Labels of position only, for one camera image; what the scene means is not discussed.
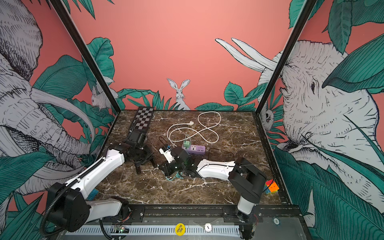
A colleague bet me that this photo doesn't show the green charger plug adapter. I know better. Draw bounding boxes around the green charger plug adapter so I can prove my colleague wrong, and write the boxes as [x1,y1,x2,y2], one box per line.
[183,140,191,149]

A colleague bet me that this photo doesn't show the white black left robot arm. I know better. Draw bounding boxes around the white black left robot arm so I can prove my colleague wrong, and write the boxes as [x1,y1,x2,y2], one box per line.
[40,130,153,238]

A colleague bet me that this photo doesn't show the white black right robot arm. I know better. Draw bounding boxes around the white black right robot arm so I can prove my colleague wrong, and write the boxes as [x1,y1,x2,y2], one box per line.
[159,146,267,216]

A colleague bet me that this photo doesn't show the purple power strip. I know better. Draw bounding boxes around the purple power strip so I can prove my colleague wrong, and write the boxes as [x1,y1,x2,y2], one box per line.
[182,145,206,155]

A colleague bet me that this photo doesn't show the black white checkerboard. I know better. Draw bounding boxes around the black white checkerboard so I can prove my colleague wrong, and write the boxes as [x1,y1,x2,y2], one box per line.
[131,107,154,133]

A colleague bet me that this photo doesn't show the orange blue puzzle cube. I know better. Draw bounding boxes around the orange blue puzzle cube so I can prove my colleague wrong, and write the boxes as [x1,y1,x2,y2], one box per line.
[87,189,99,201]

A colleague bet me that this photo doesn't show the yellow round sticker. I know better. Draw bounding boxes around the yellow round sticker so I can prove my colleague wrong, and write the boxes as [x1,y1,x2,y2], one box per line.
[175,223,186,236]

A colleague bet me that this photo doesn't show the multicolour puzzle cube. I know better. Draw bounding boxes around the multicolour puzzle cube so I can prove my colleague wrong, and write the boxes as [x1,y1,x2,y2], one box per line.
[263,180,280,194]

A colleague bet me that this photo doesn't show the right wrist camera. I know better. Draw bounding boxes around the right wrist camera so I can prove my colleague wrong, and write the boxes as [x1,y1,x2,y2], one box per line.
[159,145,175,164]

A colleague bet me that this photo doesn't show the white power strip cord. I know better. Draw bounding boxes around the white power strip cord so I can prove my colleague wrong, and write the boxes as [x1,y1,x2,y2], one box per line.
[166,111,222,145]

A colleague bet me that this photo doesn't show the thin black cable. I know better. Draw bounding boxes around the thin black cable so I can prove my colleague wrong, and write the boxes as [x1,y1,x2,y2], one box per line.
[206,147,236,163]

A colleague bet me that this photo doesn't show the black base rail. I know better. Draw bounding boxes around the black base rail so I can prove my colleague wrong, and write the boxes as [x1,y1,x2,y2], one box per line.
[126,204,304,224]

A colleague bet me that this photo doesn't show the white slotted rail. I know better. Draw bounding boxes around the white slotted rail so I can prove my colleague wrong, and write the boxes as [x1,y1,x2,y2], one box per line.
[74,224,241,237]

